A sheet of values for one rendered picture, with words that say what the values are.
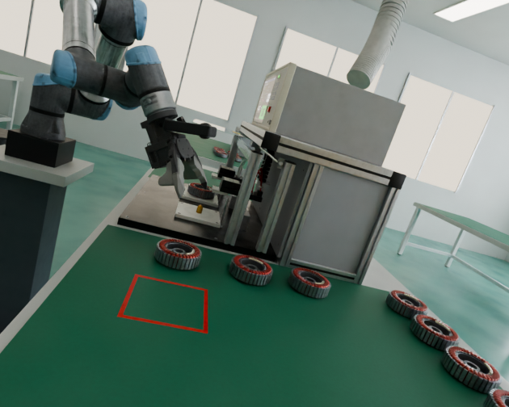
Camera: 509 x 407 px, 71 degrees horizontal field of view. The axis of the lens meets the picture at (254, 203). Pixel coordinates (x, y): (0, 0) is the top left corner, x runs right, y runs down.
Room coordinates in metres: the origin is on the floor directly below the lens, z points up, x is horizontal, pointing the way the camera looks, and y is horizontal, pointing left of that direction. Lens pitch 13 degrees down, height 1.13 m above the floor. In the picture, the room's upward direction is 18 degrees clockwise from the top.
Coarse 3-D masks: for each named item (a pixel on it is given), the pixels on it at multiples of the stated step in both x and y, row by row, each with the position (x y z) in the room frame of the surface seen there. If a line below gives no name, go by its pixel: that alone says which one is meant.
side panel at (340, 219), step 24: (312, 168) 1.01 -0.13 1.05; (312, 192) 1.01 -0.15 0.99; (336, 192) 1.04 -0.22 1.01; (360, 192) 1.05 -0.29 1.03; (384, 192) 1.07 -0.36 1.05; (312, 216) 1.03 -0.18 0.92; (336, 216) 1.04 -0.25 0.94; (360, 216) 1.06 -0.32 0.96; (384, 216) 1.07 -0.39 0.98; (288, 240) 1.01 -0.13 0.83; (312, 240) 1.03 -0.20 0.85; (336, 240) 1.05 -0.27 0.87; (360, 240) 1.06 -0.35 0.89; (288, 264) 1.01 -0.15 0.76; (312, 264) 1.03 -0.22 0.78; (336, 264) 1.06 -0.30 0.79; (360, 264) 1.06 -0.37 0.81
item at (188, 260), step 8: (168, 240) 0.84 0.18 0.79; (176, 240) 0.86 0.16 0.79; (160, 248) 0.79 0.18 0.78; (168, 248) 0.83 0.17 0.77; (176, 248) 0.83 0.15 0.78; (184, 248) 0.85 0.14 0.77; (192, 248) 0.84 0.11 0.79; (160, 256) 0.77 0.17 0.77; (168, 256) 0.77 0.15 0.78; (176, 256) 0.77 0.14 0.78; (184, 256) 0.78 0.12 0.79; (192, 256) 0.79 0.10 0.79; (200, 256) 0.82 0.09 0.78; (168, 264) 0.77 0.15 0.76; (176, 264) 0.77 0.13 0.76; (184, 264) 0.77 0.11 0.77; (192, 264) 0.79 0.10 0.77
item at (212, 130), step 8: (168, 120) 0.81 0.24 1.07; (168, 128) 0.81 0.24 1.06; (176, 128) 0.80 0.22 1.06; (184, 128) 0.80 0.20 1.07; (192, 128) 0.80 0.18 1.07; (200, 128) 0.79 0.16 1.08; (208, 128) 0.79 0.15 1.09; (216, 128) 0.82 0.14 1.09; (200, 136) 0.80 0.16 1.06; (208, 136) 0.80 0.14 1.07
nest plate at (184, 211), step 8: (184, 208) 1.16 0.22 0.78; (192, 208) 1.19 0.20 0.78; (176, 216) 1.08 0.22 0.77; (184, 216) 1.09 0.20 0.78; (192, 216) 1.10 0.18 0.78; (200, 216) 1.13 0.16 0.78; (208, 216) 1.16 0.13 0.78; (216, 216) 1.18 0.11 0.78; (208, 224) 1.10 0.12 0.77; (216, 224) 1.11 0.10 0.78
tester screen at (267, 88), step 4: (268, 80) 1.41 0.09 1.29; (272, 80) 1.31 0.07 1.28; (264, 84) 1.49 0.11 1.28; (268, 84) 1.38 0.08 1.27; (272, 84) 1.29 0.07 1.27; (264, 88) 1.45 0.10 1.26; (268, 88) 1.35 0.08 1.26; (264, 92) 1.42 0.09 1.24; (268, 92) 1.32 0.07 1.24; (260, 96) 1.50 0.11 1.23; (264, 96) 1.39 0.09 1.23; (260, 100) 1.46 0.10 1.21; (260, 104) 1.43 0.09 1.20; (264, 104) 1.33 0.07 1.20; (260, 108) 1.40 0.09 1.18; (256, 112) 1.47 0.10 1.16; (260, 120) 1.31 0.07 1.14
